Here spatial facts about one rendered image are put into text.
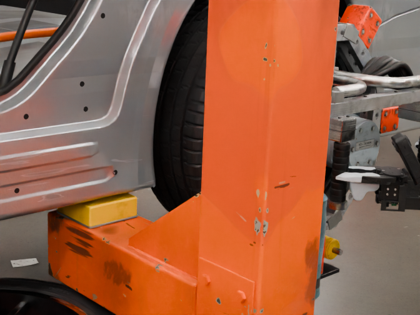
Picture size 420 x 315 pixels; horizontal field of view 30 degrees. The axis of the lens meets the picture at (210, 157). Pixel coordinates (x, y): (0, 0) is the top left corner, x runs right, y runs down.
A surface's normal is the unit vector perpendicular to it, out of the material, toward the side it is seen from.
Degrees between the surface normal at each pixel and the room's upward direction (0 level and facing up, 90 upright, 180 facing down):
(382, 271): 0
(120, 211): 90
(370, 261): 0
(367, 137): 90
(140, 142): 90
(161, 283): 90
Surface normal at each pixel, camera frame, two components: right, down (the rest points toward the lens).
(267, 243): 0.68, 0.22
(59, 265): -0.73, 0.15
